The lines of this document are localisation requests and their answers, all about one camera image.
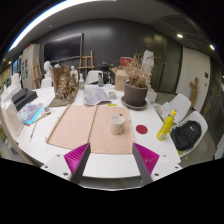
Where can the white chair behind table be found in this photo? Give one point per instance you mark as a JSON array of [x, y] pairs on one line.
[[181, 104]]

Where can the black backpack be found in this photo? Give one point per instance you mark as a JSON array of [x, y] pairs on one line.
[[185, 136]]

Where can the cardboard box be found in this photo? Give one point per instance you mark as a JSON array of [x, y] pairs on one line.
[[120, 78]]

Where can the colourful painted paper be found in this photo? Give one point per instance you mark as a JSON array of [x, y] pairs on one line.
[[29, 112]]

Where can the yellow marker pen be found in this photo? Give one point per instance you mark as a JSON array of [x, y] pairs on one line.
[[111, 104]]

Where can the wooden pencil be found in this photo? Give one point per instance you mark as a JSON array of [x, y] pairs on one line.
[[32, 133]]

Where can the yellow spray bottle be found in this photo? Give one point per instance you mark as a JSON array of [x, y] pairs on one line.
[[167, 124]]

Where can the grey pot with dried plant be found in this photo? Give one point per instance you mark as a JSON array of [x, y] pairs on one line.
[[136, 88]]

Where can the wooden easel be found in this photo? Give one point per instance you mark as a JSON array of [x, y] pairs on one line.
[[86, 64]]

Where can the white chair far side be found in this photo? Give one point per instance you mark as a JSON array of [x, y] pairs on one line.
[[93, 76]]

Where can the brown cardboard sheet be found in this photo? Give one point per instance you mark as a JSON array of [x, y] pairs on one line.
[[73, 127], [102, 141]]

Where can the right brown cardboard sheet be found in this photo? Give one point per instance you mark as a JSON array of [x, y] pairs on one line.
[[102, 141]]

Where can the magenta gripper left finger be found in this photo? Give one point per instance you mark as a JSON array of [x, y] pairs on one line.
[[76, 161]]

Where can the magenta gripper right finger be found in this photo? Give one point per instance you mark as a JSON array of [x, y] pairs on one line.
[[146, 161]]

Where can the white speckled ceramic cup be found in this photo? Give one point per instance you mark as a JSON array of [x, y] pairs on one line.
[[117, 125]]

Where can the wooden figure sculpture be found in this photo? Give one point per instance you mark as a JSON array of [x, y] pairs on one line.
[[193, 95]]

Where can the black wall screen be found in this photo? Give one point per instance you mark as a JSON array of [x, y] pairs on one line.
[[63, 48]]

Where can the white chair with backpack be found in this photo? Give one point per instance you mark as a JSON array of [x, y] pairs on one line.
[[194, 116]]

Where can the white plaster bust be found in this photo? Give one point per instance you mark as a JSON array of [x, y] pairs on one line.
[[47, 69]]

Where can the left brown cardboard sheet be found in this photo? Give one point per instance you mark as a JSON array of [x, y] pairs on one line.
[[73, 127]]

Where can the black box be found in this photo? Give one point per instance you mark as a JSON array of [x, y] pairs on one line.
[[23, 97]]

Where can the newspaper sheet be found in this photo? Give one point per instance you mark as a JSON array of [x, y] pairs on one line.
[[93, 95]]

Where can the clear spray bottle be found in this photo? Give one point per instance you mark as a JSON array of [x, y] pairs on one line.
[[100, 80]]

